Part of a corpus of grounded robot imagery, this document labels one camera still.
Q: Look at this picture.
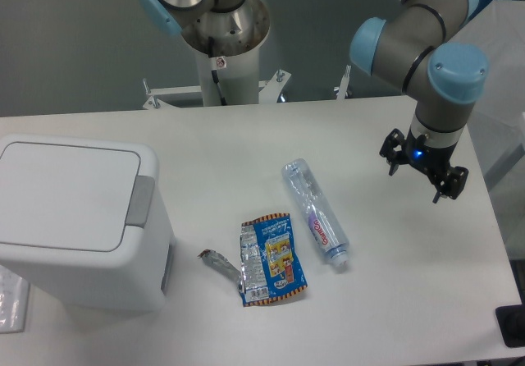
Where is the black cable on pedestal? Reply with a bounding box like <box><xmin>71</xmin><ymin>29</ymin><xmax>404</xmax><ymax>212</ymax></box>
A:
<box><xmin>207</xmin><ymin>36</ymin><xmax>227</xmax><ymax>107</ymax></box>

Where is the clear plastic water bottle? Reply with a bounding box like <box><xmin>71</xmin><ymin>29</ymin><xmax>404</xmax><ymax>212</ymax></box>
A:
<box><xmin>281</xmin><ymin>158</ymin><xmax>349</xmax><ymax>270</ymax></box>

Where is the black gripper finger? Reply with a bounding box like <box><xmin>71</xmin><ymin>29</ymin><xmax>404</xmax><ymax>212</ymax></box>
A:
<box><xmin>427</xmin><ymin>166</ymin><xmax>469</xmax><ymax>204</ymax></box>
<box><xmin>379</xmin><ymin>128</ymin><xmax>407</xmax><ymax>176</ymax></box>

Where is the white push-lid trash can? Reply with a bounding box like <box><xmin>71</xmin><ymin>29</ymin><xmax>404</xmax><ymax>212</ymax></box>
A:
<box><xmin>1</xmin><ymin>134</ymin><xmax>175</xmax><ymax>312</ymax></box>

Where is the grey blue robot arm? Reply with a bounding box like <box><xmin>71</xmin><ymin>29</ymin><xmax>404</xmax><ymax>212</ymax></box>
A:
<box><xmin>139</xmin><ymin>0</ymin><xmax>488</xmax><ymax>199</ymax></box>

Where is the blue snack bag wrapper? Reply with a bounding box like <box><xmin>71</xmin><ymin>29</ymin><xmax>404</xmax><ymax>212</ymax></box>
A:
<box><xmin>240</xmin><ymin>213</ymin><xmax>308</xmax><ymax>307</ymax></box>

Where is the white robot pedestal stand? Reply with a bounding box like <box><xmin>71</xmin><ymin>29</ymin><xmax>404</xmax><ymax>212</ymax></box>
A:
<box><xmin>143</xmin><ymin>0</ymin><xmax>292</xmax><ymax>109</ymax></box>

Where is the small silver foil wrapper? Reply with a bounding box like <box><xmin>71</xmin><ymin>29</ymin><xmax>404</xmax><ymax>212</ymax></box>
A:
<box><xmin>198</xmin><ymin>249</ymin><xmax>242</xmax><ymax>291</ymax></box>

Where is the clear plastic sheet left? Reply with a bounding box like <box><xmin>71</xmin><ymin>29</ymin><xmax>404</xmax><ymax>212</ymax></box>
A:
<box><xmin>1</xmin><ymin>266</ymin><xmax>30</xmax><ymax>334</ymax></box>

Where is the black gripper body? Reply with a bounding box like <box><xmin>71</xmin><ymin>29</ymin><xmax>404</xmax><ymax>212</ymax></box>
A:
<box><xmin>403</xmin><ymin>127</ymin><xmax>455</xmax><ymax>181</ymax></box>

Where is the black device table corner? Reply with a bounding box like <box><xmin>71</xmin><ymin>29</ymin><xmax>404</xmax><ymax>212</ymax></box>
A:
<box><xmin>495</xmin><ymin>304</ymin><xmax>524</xmax><ymax>348</ymax></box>

